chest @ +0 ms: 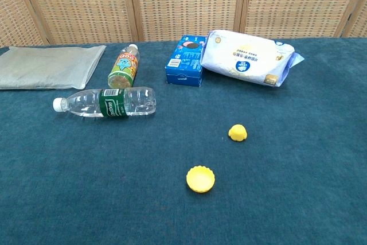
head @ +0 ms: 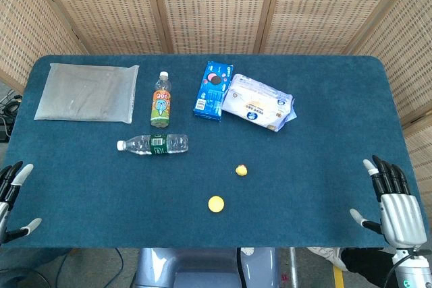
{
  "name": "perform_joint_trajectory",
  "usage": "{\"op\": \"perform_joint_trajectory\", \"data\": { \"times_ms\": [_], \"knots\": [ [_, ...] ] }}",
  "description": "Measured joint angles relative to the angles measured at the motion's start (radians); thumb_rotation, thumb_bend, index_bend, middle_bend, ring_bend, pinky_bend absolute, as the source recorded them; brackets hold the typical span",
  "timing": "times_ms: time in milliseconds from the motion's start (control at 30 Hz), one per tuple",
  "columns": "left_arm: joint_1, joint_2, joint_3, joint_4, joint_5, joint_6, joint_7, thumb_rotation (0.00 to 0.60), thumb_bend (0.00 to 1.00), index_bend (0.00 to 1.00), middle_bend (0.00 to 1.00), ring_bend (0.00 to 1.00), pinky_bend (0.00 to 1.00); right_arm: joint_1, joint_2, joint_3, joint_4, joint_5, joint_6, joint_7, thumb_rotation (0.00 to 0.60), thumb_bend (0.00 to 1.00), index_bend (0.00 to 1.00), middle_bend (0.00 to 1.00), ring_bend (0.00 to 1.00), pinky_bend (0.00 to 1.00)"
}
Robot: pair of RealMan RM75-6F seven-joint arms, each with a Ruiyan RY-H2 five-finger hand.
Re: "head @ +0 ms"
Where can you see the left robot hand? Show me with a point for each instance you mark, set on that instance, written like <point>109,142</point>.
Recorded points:
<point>8,187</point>

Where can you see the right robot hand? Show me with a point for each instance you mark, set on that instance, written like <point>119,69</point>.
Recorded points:
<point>398,214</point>

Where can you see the small yellow toy object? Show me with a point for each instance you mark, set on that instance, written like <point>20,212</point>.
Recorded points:
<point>241,170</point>

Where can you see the round yellow disc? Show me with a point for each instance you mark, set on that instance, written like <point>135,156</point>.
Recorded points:
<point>216,204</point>

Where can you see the white sneaker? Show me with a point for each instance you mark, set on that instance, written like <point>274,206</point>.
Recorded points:
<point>325,255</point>

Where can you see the grey plastic zip bag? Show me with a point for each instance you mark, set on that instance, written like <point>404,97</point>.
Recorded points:
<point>86,94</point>

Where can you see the clear water bottle green label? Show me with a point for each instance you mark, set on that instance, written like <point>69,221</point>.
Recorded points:
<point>155,144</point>

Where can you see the orange label drink bottle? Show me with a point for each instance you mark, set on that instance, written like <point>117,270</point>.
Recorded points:
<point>161,102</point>

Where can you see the white tissue pack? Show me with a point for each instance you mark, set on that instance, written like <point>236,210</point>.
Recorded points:
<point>258,102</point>

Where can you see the blue table cloth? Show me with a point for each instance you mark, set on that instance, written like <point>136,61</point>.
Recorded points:
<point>216,166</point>

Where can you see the blue-grey robot torso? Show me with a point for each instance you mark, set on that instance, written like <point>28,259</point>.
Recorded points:
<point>206,267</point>

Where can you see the blue Oreo cookie box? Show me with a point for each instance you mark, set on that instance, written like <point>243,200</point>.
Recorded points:
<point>212,90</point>

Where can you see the woven bamboo folding screen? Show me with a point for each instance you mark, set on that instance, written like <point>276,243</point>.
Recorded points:
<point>216,8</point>

